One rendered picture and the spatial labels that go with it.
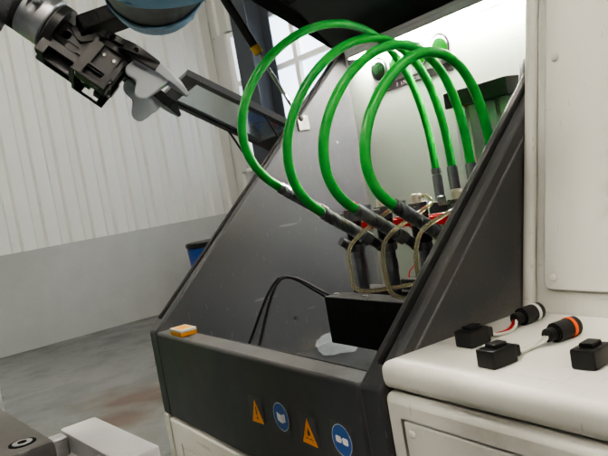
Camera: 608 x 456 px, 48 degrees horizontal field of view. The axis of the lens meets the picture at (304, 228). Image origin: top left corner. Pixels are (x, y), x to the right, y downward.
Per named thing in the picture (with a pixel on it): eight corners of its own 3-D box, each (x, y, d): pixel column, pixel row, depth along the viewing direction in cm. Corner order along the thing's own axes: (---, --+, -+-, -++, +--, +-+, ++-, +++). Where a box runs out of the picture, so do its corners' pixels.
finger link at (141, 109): (156, 141, 105) (108, 100, 101) (177, 113, 107) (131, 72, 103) (163, 138, 102) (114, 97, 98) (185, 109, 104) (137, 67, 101)
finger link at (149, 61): (157, 84, 98) (108, 59, 99) (164, 75, 98) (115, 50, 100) (152, 64, 93) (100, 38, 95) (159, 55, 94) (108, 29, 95)
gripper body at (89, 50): (105, 111, 101) (34, 63, 99) (138, 70, 104) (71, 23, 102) (107, 90, 93) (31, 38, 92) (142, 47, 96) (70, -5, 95)
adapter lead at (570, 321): (495, 371, 59) (491, 347, 59) (477, 367, 61) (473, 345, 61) (586, 336, 65) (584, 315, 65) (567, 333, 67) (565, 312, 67)
